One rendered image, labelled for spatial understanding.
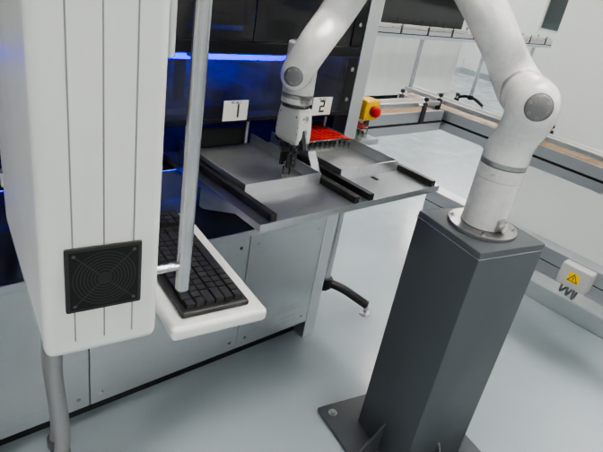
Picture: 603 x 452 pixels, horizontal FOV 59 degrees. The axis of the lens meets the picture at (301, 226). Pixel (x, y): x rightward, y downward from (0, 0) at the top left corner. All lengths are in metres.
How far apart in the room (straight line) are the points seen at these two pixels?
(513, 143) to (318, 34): 0.54
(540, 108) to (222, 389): 1.41
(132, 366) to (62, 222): 1.08
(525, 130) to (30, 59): 1.06
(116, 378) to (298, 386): 0.68
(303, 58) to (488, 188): 0.58
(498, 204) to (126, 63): 1.02
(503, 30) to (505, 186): 0.38
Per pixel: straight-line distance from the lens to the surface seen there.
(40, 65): 0.75
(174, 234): 1.26
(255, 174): 1.50
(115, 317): 0.95
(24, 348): 1.65
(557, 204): 3.03
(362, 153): 1.85
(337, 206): 1.40
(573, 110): 2.96
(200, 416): 1.96
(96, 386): 1.84
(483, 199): 1.48
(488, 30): 1.38
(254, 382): 2.10
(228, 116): 1.57
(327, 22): 1.35
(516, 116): 1.36
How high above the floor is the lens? 1.44
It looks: 26 degrees down
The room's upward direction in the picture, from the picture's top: 10 degrees clockwise
